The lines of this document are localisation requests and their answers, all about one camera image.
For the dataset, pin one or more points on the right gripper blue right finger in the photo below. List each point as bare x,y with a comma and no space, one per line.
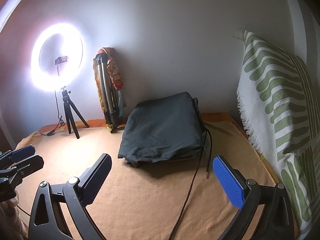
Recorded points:
231,180

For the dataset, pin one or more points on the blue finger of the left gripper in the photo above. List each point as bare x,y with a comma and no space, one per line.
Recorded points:
27,167
22,153

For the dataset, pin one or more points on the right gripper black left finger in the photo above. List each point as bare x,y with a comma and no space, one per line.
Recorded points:
93,178

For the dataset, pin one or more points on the dark green pants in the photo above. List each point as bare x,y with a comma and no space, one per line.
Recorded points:
166,129

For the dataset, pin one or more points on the left hand glove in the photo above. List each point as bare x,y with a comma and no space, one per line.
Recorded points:
11,215

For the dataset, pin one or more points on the peach towel blanket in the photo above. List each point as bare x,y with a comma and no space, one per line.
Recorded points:
146,202

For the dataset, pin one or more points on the small black tripod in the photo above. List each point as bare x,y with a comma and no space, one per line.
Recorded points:
68,106

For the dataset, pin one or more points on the folded silver tripod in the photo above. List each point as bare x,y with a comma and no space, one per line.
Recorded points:
107,92

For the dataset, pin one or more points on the orange patterned cloth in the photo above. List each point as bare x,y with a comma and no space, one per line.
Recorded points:
115,77

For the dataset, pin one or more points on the white ring light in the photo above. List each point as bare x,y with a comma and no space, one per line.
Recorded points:
57,57

